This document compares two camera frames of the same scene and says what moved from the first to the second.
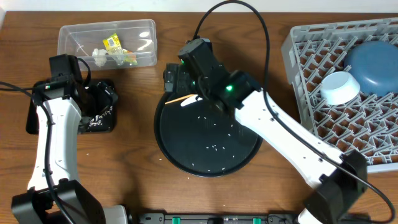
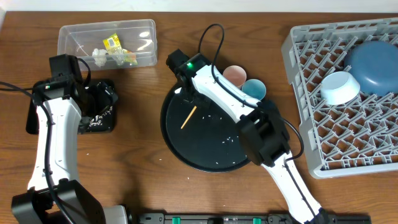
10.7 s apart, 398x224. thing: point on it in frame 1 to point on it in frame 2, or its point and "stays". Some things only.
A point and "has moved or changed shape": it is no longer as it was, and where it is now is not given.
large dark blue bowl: x=375 y=64 stays
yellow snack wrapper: x=122 y=56 stays
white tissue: x=99 y=56 stays
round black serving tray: x=203 y=139 has moved or changed shape
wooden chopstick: x=185 y=97 to x=188 y=117
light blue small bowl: x=339 y=87 stays
